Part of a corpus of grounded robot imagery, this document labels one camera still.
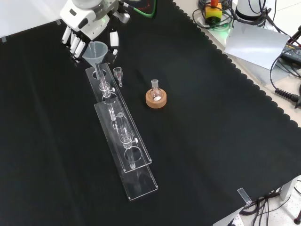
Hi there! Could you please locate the black cable with ribbed plug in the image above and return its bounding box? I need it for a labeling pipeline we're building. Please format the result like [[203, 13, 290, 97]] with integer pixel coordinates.
[[269, 55, 301, 109]]

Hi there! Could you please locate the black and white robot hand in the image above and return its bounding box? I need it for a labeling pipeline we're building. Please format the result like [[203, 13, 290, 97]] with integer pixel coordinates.
[[59, 0, 121, 65]]

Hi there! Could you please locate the pale silver board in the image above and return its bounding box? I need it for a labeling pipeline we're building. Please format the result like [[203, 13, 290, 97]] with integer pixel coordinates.
[[223, 20, 291, 71]]

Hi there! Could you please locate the black cable bundle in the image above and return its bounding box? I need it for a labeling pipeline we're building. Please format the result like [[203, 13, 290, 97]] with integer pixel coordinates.
[[239, 192, 286, 226]]

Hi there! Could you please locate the green cable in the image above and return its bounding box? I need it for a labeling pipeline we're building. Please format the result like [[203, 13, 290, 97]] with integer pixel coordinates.
[[121, 0, 158, 19]]

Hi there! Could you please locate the clear round-bottom glass flask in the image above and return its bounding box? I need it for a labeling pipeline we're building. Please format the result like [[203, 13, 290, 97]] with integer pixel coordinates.
[[150, 79, 163, 102]]

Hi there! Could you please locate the translucent plastic funnel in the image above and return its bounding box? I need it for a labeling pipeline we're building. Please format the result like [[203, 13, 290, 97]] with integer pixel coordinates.
[[81, 40, 110, 83]]

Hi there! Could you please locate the white cylindrical base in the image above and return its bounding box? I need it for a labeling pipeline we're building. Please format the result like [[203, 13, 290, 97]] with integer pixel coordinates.
[[234, 0, 271, 24]]

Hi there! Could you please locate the black power adapter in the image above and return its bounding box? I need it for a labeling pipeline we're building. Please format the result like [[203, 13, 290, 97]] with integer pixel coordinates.
[[280, 43, 301, 65]]

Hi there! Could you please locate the black bench cloth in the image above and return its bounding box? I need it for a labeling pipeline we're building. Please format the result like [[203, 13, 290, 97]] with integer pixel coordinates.
[[0, 0, 301, 226]]

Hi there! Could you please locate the yellow stop button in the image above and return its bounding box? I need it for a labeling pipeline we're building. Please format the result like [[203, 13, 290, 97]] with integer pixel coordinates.
[[204, 0, 223, 24]]

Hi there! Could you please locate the clear acrylic funnel stand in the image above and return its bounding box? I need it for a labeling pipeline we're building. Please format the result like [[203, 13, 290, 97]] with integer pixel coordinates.
[[85, 63, 159, 202]]

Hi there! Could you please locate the clear glass weighing funnel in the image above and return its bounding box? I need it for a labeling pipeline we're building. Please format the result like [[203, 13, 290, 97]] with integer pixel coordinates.
[[112, 66, 124, 88]]

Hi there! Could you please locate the black tripod leg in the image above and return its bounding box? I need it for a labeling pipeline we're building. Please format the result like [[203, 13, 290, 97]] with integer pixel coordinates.
[[287, 23, 301, 46]]

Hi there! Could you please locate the white table leg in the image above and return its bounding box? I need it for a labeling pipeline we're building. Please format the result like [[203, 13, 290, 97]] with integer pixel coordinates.
[[279, 176, 301, 201]]

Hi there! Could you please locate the clear tape strip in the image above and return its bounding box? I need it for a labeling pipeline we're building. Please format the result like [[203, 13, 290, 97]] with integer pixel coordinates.
[[237, 187, 253, 205]]

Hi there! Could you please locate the cork ring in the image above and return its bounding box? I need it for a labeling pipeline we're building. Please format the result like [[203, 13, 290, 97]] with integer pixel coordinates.
[[145, 89, 168, 110]]

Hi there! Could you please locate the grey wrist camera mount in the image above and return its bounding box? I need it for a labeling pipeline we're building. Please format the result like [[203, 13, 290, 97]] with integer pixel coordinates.
[[112, 8, 131, 24]]

